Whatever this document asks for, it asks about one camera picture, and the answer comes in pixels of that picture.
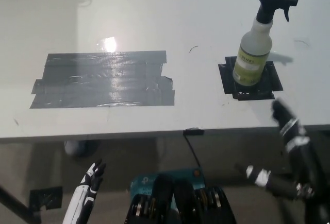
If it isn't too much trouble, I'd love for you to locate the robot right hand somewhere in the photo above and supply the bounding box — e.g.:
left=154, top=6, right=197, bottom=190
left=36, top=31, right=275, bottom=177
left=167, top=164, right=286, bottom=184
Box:
left=236, top=99, right=320, bottom=200

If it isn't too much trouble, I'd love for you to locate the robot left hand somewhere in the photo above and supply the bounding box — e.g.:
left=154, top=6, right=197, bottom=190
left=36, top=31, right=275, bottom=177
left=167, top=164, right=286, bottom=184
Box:
left=63, top=159, right=107, bottom=224

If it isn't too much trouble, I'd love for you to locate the clear spray bottle black trigger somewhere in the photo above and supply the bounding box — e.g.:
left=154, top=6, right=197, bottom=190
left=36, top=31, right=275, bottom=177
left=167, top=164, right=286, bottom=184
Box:
left=232, top=0, right=300, bottom=87

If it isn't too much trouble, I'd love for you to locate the black ribbed robot body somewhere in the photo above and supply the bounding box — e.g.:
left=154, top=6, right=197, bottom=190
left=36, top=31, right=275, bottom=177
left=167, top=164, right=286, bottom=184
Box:
left=125, top=174, right=237, bottom=224

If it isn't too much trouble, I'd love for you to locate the black floor tape patch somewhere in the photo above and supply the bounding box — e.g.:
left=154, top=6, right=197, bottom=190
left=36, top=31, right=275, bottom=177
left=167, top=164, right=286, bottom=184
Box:
left=29, top=186, right=63, bottom=211

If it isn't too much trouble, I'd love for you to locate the black metal table leg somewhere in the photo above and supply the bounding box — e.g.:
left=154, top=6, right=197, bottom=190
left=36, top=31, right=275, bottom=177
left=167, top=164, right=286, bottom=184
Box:
left=0, top=182, right=42, bottom=224

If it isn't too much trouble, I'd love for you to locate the teal router box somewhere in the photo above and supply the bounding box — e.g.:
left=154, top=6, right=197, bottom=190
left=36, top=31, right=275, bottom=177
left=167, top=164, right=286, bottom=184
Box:
left=130, top=167, right=207, bottom=211

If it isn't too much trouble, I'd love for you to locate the small black tape square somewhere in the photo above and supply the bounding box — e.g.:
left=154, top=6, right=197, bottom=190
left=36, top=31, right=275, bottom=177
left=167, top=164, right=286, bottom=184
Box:
left=218, top=56, right=284, bottom=100

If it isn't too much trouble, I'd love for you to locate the black clip on table edge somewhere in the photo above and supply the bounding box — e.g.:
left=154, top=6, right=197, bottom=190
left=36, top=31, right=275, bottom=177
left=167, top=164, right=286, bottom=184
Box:
left=183, top=129, right=205, bottom=136

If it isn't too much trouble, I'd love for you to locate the thin black cable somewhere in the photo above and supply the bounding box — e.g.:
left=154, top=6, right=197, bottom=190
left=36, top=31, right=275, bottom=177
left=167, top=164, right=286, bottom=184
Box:
left=184, top=133, right=202, bottom=168

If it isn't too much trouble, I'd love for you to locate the large grey duct tape patch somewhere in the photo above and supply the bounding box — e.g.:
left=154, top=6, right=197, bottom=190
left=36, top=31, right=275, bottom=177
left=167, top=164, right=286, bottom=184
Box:
left=29, top=50, right=175, bottom=109

